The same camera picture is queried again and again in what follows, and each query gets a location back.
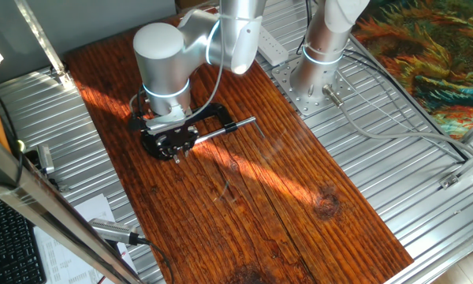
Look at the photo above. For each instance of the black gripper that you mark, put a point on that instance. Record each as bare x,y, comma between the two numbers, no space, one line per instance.
175,137

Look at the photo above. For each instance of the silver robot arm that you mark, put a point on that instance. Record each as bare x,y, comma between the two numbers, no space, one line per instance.
165,59

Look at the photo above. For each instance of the black metal C-clamp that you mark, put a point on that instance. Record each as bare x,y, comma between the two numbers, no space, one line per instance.
217,112

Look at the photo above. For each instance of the printed white paper sheet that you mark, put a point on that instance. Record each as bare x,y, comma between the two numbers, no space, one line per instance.
98,209

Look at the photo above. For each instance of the brown wooden board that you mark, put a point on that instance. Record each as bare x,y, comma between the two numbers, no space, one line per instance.
260,217

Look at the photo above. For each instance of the small silver sensor box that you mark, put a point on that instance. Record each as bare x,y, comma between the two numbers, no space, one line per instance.
46,158

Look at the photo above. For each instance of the white power strip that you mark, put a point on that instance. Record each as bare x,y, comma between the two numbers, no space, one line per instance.
274,49

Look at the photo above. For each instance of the black keyboard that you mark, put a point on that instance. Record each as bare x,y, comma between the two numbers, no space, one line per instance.
12,244

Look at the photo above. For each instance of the colourful painted mat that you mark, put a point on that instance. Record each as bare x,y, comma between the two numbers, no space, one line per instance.
429,51

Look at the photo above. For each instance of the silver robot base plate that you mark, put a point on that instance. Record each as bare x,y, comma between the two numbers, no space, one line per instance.
299,104

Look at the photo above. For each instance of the aluminium frame beam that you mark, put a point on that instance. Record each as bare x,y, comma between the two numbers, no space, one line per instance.
43,205

